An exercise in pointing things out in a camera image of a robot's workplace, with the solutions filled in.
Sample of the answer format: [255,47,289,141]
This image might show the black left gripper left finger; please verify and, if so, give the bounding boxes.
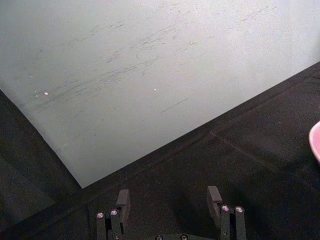
[96,188,131,240]

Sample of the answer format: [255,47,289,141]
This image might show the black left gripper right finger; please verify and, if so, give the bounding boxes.
[206,185,247,240]

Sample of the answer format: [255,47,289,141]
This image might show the roll of white tape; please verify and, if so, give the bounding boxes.
[308,120,320,165]

